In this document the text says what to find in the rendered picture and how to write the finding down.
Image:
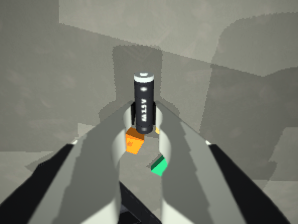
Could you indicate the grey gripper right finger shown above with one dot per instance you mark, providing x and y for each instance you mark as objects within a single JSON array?
[{"x": 201, "y": 184}]

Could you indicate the orange nine-volt battery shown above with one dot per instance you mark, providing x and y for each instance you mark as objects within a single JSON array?
[{"x": 134, "y": 140}]

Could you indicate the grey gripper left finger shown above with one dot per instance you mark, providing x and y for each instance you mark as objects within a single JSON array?
[{"x": 79, "y": 184}]

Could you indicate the black aa battery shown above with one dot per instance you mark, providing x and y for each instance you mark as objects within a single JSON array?
[{"x": 144, "y": 98}]

